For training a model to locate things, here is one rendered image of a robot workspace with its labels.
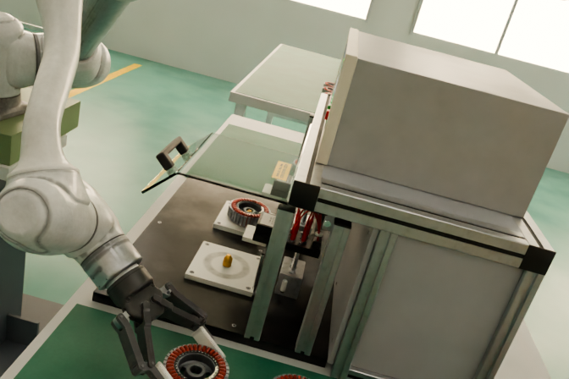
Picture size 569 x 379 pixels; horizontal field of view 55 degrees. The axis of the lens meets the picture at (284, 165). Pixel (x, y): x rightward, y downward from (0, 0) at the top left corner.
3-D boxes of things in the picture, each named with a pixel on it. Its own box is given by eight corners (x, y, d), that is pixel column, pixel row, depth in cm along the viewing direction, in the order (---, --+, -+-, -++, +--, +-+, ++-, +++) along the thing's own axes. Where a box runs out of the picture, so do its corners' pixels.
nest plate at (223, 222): (212, 227, 139) (213, 223, 138) (226, 204, 153) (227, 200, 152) (268, 244, 138) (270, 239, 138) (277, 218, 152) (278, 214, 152)
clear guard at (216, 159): (140, 193, 96) (146, 162, 94) (182, 151, 118) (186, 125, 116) (318, 243, 95) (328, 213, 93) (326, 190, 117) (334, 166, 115)
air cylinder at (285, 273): (273, 293, 119) (279, 271, 117) (278, 275, 126) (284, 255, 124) (296, 299, 119) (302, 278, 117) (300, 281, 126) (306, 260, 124)
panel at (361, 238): (326, 362, 102) (373, 225, 92) (339, 214, 164) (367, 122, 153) (332, 364, 102) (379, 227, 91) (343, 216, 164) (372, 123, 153)
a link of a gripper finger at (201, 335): (190, 334, 98) (193, 332, 99) (214, 365, 98) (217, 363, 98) (200, 326, 97) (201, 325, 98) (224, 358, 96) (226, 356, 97)
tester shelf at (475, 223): (287, 204, 91) (294, 179, 89) (317, 107, 154) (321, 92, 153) (545, 276, 89) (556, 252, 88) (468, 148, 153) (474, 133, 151)
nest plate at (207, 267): (184, 277, 116) (185, 273, 116) (202, 244, 130) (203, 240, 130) (251, 297, 115) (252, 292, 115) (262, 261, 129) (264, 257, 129)
